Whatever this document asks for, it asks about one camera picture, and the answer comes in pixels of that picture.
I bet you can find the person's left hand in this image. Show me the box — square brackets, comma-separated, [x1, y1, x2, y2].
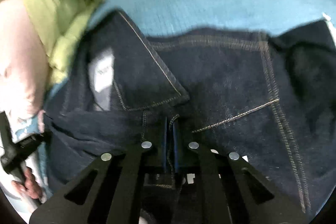
[11, 167, 43, 200]

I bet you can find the dark blue denim jacket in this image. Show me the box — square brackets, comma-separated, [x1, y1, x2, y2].
[44, 10, 335, 223]

